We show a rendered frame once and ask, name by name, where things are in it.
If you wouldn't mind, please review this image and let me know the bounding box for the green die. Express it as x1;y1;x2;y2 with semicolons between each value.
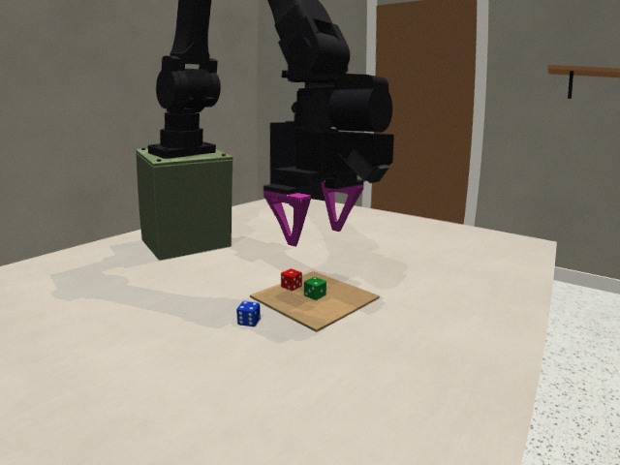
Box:
304;277;326;300

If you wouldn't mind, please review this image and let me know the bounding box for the red die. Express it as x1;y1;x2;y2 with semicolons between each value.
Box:
281;269;302;291

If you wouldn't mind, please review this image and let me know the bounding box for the tan flat mat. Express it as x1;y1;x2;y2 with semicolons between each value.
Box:
250;271;380;332

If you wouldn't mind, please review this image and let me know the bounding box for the blue die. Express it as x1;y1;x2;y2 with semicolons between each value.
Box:
236;301;261;327

